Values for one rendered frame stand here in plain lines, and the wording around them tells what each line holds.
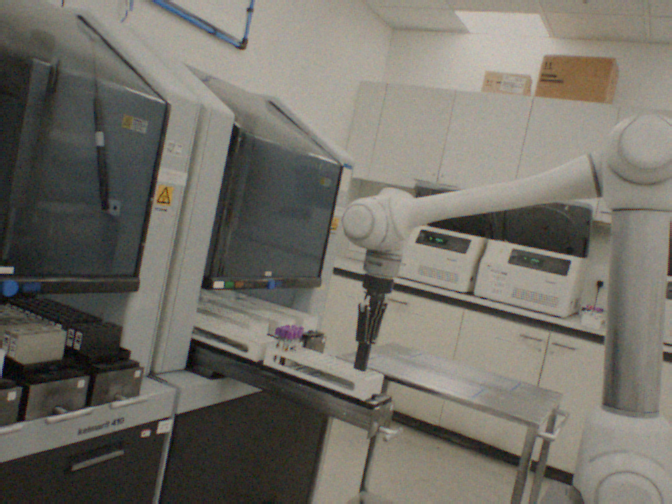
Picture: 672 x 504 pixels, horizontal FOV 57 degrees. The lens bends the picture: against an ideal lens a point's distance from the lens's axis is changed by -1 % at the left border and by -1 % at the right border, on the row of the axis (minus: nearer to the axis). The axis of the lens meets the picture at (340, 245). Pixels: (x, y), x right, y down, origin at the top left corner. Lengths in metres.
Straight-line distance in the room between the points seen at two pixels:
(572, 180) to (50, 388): 1.14
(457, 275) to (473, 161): 0.80
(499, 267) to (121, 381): 2.72
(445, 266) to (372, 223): 2.61
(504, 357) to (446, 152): 1.40
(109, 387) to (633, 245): 1.09
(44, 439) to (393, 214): 0.82
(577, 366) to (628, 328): 2.50
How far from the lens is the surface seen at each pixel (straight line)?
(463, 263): 3.82
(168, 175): 1.53
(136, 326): 1.57
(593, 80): 4.20
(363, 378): 1.50
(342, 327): 4.14
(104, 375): 1.42
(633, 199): 1.22
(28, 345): 1.37
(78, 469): 1.47
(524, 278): 3.75
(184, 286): 1.65
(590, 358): 3.72
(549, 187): 1.42
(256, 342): 1.64
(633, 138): 1.19
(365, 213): 1.27
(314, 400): 1.54
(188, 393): 1.64
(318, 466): 1.95
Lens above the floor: 1.24
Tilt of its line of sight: 3 degrees down
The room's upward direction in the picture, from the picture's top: 12 degrees clockwise
